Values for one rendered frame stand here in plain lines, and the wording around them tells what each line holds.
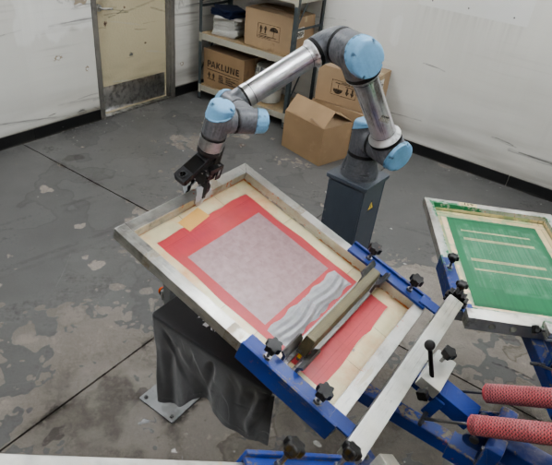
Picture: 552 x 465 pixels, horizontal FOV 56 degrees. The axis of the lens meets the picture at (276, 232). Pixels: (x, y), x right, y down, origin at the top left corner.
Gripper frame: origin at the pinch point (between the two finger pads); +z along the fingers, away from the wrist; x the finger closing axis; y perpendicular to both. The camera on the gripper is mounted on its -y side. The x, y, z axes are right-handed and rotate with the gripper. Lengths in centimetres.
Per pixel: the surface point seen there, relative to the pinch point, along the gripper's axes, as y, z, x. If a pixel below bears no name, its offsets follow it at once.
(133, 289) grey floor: 54, 147, 58
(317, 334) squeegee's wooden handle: -17, -9, -59
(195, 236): -9.2, 1.6, -11.4
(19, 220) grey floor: 51, 177, 165
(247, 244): 2.6, 1.7, -23.2
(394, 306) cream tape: 23, 2, -69
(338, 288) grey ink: 12, 1, -53
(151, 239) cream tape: -20.7, 1.6, -5.0
